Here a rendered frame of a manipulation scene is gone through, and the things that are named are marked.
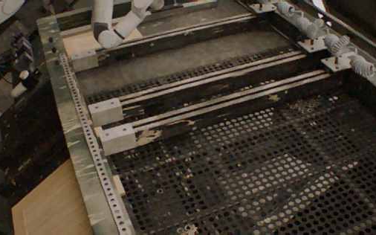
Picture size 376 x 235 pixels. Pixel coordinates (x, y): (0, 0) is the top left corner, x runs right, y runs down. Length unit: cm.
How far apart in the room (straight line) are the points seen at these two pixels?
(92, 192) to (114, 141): 25
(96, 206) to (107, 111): 48
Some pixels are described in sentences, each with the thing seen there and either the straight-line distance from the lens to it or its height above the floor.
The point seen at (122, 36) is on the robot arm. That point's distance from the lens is 191.
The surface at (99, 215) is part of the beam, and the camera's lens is 138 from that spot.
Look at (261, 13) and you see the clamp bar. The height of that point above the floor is 182.
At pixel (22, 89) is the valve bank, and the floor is 67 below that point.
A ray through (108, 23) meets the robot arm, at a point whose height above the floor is 118.
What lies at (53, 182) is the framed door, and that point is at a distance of 204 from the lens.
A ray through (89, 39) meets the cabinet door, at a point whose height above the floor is 101.
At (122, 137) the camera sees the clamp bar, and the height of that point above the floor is 98.
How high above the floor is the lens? 133
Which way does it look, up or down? 4 degrees down
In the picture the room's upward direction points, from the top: 51 degrees clockwise
